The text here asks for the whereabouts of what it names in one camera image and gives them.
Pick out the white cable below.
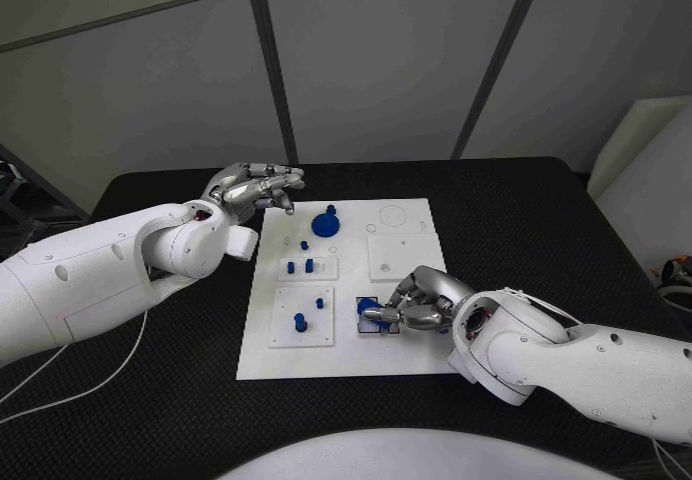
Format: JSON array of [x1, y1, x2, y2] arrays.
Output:
[[0, 343, 71, 405], [499, 286, 587, 327], [0, 309, 151, 426], [649, 437, 692, 480]]

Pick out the blue block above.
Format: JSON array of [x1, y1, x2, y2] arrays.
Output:
[[357, 297, 403, 333]]

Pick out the white task board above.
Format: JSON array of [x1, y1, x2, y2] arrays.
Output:
[[236, 197, 463, 381]]

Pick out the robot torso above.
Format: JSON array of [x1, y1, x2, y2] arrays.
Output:
[[215, 427, 623, 480]]

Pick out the orange and black device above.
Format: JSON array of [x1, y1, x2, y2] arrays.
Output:
[[655, 255, 692, 313]]

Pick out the dark equipment rack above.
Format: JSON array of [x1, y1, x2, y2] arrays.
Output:
[[0, 144, 91, 262]]

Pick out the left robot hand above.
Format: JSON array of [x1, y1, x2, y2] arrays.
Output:
[[201, 161, 308, 226]]

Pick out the blue gear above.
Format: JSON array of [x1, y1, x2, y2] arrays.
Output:
[[311, 213, 344, 239]]

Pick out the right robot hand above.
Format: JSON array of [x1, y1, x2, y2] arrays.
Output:
[[361, 265, 479, 335]]

